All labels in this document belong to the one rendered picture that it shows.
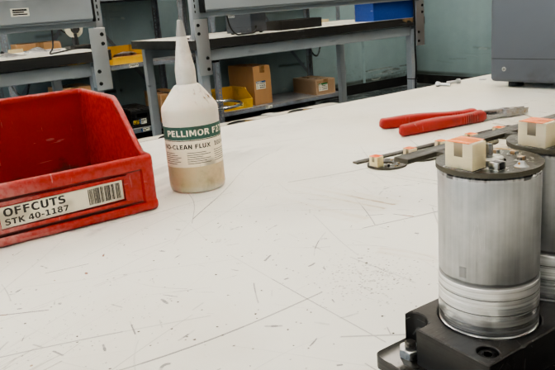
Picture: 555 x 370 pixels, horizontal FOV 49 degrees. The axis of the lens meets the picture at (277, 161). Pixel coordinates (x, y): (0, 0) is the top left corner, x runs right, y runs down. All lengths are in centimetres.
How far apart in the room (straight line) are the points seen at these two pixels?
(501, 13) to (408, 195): 40
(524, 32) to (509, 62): 3
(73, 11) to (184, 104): 207
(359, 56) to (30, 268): 572
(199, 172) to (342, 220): 10
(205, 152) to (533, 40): 42
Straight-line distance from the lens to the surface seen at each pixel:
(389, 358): 17
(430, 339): 16
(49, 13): 239
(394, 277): 24
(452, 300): 16
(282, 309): 22
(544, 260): 18
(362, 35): 320
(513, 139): 18
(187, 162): 36
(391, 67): 625
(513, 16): 70
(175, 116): 36
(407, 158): 16
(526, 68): 69
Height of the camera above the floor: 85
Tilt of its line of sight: 14 degrees down
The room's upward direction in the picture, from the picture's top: 5 degrees counter-clockwise
